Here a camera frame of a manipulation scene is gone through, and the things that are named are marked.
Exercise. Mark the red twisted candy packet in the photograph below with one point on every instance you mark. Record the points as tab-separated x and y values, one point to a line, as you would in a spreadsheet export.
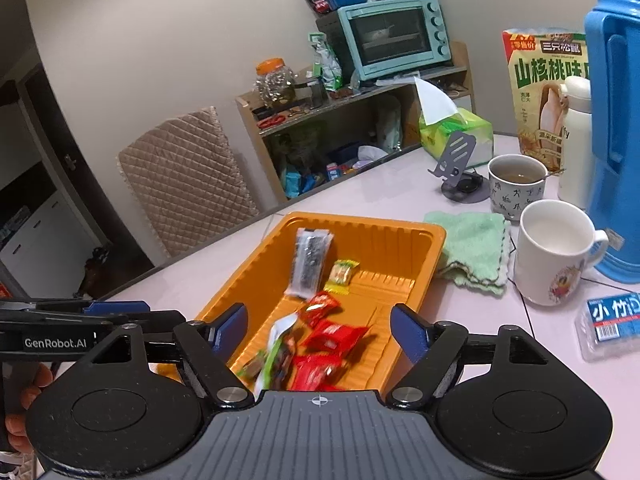
320	310

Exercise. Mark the orange lid glass jar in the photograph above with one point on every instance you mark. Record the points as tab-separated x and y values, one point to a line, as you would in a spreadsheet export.
274	87

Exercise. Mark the clear toothpick box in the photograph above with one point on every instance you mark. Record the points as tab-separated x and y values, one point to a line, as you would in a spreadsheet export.
612	330

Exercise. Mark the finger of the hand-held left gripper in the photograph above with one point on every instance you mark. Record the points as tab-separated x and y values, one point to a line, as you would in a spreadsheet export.
160	320
117	308

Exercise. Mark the white green snack packet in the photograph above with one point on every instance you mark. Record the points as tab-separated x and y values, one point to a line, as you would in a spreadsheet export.
280	355

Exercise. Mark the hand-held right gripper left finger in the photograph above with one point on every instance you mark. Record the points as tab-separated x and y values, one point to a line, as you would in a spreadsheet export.
232	327

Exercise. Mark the white cartoon mug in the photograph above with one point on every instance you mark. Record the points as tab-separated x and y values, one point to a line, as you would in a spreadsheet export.
550	265

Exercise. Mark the teal toaster oven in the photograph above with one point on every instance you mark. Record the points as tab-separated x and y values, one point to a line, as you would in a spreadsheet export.
395	37

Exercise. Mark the green cloth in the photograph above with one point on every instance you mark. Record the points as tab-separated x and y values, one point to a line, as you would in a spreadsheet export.
475	245

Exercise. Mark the white cabinet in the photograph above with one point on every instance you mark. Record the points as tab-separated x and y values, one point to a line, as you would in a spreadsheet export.
45	240

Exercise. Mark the yellow candy packet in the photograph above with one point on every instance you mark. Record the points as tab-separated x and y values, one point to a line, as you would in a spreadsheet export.
341	276

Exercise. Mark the large yellow snack bag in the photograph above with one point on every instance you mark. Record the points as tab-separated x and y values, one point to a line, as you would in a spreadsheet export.
540	90

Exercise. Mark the green tissue pack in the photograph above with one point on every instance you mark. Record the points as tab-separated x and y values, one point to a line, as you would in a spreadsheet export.
450	130

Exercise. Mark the patterned ceramic cup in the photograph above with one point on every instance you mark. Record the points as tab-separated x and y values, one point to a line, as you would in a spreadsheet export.
515	195

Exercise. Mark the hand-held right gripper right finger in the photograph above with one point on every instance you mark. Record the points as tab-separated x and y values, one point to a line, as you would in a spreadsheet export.
407	332

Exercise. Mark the wooden shelf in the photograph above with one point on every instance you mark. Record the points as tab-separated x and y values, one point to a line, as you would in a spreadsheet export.
350	110

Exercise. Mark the red scissors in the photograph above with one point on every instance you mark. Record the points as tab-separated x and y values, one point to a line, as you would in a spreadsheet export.
272	121

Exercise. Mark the red snack packet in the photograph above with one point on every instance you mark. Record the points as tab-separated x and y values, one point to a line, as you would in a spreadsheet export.
315	372
335	337

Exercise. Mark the blue thermos jug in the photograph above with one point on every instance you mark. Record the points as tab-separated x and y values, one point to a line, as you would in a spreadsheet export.
617	135

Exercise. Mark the white bottle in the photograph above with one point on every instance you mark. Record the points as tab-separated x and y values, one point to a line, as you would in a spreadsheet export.
575	150

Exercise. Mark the beige quilted chair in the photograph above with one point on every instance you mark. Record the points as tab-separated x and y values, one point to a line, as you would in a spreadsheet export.
190	180

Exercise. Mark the grey phone stand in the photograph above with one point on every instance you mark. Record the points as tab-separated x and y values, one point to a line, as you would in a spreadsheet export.
457	155

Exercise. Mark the metal spoon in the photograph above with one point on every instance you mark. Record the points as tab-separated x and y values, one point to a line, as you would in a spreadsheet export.
554	174

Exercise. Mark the green white snack bag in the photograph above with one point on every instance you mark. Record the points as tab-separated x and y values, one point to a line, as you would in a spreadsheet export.
327	62

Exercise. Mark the person's left hand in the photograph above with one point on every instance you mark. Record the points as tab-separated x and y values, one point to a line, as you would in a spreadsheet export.
35	385

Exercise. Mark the small green snack packet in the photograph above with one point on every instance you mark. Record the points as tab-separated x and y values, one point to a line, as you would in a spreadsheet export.
250	367

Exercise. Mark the grey black snack packet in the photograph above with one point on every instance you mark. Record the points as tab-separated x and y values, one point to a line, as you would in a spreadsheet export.
310	262

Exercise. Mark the orange plastic tray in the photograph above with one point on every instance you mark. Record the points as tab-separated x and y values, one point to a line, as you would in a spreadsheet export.
380	255

